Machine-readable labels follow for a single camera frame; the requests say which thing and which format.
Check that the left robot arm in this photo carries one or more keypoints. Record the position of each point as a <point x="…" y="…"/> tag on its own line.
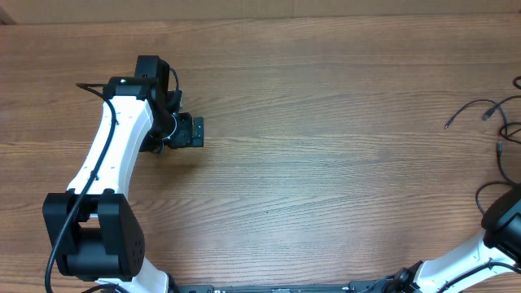
<point x="93" y="231"/>

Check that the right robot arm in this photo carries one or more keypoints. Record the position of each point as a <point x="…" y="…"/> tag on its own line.
<point x="494" y="250"/>

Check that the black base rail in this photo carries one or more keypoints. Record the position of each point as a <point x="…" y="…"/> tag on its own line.
<point x="352" y="287"/>

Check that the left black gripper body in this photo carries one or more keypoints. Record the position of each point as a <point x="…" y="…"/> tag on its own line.
<point x="182" y="134"/>

